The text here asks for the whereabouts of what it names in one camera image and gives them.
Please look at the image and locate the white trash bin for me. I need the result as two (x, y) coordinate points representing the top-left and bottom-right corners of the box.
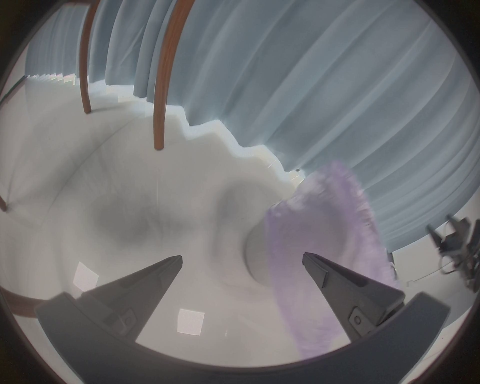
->
(243, 219), (276, 289)

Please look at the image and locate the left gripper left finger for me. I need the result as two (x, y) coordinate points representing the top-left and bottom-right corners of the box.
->
(77, 255), (184, 338)

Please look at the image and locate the pale blue curtain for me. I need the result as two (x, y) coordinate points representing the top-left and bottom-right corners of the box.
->
(24, 0), (480, 256)

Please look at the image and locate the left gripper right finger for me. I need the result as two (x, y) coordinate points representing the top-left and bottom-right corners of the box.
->
(302, 251), (406, 338)

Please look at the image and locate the white chair with wooden legs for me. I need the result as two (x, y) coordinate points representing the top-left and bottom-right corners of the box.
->
(0, 0), (196, 319)

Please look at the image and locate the purple plastic bag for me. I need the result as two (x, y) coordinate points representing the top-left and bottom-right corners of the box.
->
(262, 160), (402, 361)

